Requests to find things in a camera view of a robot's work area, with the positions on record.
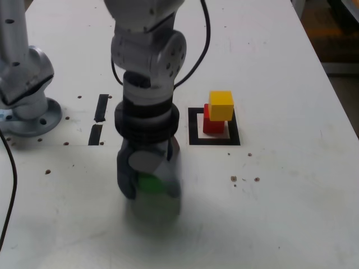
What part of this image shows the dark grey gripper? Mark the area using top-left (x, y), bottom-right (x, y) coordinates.
top-left (116, 137), bottom-right (183, 201)

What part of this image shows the green cube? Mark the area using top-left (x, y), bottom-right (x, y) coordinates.
top-left (136, 172), bottom-right (169, 194)

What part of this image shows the red cube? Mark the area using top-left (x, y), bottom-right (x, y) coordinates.
top-left (202, 103), bottom-right (226, 135)

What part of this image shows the yellow cube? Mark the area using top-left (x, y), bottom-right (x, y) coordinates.
top-left (209, 90), bottom-right (234, 122)

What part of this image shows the black tape square outline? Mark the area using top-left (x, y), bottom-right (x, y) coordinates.
top-left (187, 107), bottom-right (241, 146)

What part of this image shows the black tape strip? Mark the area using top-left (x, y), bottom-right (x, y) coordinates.
top-left (88, 94), bottom-right (109, 146)

